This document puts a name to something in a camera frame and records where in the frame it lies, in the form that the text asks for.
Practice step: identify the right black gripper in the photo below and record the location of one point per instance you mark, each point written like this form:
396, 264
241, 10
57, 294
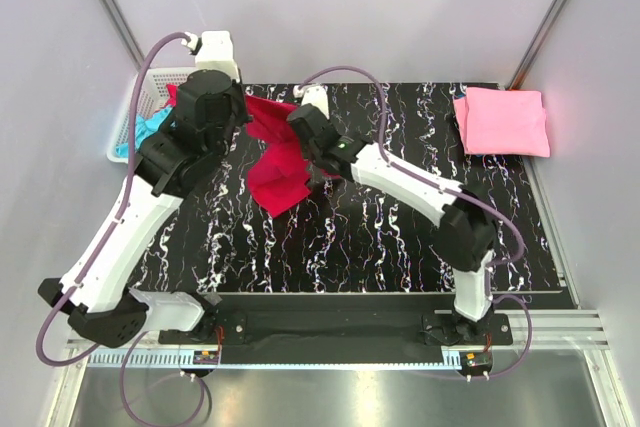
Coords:
329, 122

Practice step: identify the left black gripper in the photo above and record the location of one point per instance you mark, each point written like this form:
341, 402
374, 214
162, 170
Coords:
240, 94

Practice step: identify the red t shirt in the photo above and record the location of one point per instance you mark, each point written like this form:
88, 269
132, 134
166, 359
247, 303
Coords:
278, 181

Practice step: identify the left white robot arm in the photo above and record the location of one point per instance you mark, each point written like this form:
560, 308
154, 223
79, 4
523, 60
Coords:
181, 155

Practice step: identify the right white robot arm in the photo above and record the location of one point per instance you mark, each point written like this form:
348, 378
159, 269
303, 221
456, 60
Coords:
465, 234

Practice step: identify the white plastic basket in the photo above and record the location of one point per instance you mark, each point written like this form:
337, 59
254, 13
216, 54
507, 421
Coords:
157, 92

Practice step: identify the cyan t shirt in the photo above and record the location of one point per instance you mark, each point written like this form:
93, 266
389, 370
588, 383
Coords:
144, 128

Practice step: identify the folded pink t shirt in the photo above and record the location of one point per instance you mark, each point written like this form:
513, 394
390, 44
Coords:
499, 122

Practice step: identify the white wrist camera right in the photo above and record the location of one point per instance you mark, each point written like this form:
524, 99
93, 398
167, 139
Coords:
314, 94

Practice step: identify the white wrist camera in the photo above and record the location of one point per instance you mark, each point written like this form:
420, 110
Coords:
314, 94
213, 50

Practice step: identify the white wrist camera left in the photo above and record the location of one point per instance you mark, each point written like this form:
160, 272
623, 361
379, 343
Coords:
213, 50

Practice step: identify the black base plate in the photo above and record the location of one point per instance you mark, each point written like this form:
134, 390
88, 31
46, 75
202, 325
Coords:
391, 329

